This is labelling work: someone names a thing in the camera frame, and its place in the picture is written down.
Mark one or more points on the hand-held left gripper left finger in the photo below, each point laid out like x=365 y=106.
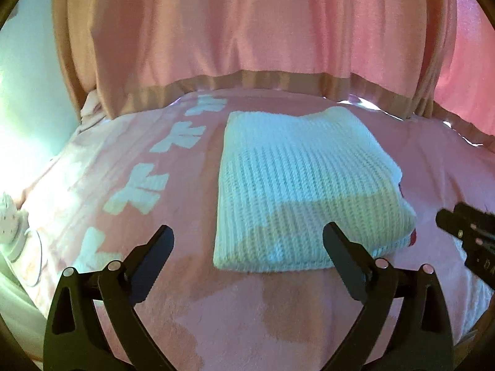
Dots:
x=154 y=262

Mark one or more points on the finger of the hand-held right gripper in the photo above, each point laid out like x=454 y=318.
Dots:
x=464 y=222

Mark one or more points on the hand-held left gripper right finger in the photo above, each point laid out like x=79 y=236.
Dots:
x=342 y=257

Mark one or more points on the white waffle towel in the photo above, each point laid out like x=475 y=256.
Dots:
x=301 y=185

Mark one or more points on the white knit cloth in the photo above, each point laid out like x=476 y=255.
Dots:
x=473 y=290

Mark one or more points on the pink printed blanket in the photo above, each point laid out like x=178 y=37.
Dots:
x=232 y=317

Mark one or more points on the pale crumpled cloth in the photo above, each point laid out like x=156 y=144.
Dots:
x=92 y=104

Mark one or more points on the pink curtain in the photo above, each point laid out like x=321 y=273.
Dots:
x=251 y=27

